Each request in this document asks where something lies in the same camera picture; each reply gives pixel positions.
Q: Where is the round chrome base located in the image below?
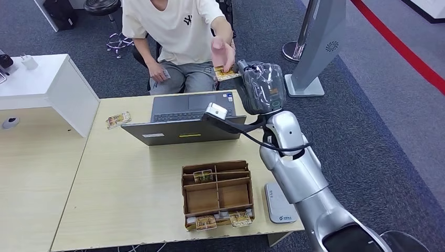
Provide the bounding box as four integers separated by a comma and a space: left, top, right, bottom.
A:
380, 230, 431, 252

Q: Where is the black box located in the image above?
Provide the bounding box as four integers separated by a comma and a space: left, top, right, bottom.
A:
42, 0, 79, 31

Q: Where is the wooden card organizer box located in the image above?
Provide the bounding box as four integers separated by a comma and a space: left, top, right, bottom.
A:
181, 160, 256, 232

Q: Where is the black camera bracket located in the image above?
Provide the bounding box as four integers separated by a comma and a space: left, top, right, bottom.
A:
202, 113, 268, 134

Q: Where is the person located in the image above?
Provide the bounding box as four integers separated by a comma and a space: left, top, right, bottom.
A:
121, 0, 237, 96

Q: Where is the white card reader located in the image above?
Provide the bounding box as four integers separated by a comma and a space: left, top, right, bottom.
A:
264, 181, 299, 224

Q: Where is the white platform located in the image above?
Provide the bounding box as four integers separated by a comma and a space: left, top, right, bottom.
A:
403, 0, 445, 24

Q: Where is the grey laptop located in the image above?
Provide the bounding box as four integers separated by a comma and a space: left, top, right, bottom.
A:
121, 91, 248, 147

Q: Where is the grey kiosk stand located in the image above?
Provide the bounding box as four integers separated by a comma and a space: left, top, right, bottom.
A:
284, 0, 347, 98

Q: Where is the white charger plug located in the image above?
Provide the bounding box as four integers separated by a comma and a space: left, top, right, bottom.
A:
19, 53, 39, 70

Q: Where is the black office chair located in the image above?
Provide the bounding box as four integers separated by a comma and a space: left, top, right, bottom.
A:
132, 0, 237, 95

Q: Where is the white cabinet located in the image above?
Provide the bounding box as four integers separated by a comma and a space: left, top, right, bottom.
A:
0, 53, 100, 139

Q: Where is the person's right hand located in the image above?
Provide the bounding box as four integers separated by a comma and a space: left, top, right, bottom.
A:
147, 61, 171, 83

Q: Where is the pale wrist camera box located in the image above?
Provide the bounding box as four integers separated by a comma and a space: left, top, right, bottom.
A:
204, 102, 229, 121

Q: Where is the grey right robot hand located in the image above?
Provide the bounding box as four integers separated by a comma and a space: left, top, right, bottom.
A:
232, 59, 288, 116

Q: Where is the chrome stanchion post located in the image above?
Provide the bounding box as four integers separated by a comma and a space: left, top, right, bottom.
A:
282, 0, 321, 64

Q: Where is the person's left hand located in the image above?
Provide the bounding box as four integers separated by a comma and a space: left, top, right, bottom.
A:
211, 36, 236, 74

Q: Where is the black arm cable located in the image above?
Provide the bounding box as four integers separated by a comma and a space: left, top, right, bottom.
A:
240, 125, 312, 153

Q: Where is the black round stool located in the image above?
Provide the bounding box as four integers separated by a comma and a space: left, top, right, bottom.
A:
83, 0, 134, 59

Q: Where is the grey desk grommet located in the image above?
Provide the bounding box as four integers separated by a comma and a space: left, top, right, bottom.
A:
1, 117, 20, 130

